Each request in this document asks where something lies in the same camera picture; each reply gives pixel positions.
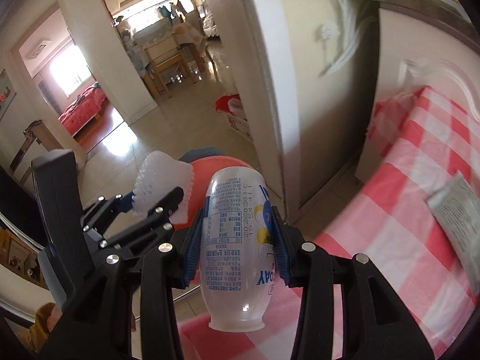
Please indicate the white refrigerator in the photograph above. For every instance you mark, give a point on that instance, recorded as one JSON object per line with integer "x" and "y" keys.
{"x": 306, "y": 72}

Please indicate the wooden chair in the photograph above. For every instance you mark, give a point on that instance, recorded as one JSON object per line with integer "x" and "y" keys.
{"x": 164, "y": 54}

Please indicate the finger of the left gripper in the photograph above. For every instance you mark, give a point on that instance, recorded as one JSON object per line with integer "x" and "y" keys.
{"x": 148, "y": 233}
{"x": 101, "y": 214}

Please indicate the red bed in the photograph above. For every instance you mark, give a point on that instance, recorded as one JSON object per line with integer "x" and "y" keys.
{"x": 84, "y": 108}

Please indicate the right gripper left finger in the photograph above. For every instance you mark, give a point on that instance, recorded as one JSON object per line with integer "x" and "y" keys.
{"x": 170, "y": 265}

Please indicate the silver foil packet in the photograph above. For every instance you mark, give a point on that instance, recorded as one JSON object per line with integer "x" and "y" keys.
{"x": 456, "y": 209}

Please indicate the red white checkered tablecloth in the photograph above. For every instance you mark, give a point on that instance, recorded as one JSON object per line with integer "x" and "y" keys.
{"x": 424, "y": 139}

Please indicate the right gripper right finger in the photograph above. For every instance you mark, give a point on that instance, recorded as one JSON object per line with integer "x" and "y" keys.
{"x": 346, "y": 293}

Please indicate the white plastic drink bottle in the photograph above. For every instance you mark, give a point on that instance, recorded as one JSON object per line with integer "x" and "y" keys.
{"x": 243, "y": 311}

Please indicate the red white box on floor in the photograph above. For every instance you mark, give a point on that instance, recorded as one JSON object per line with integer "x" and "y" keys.
{"x": 231, "y": 107}

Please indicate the dining table with cloth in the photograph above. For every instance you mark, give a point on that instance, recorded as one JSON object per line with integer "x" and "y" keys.
{"x": 184, "y": 34}

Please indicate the orange plastic trash bucket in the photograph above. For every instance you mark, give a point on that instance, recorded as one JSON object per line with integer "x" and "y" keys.
{"x": 228, "y": 242}

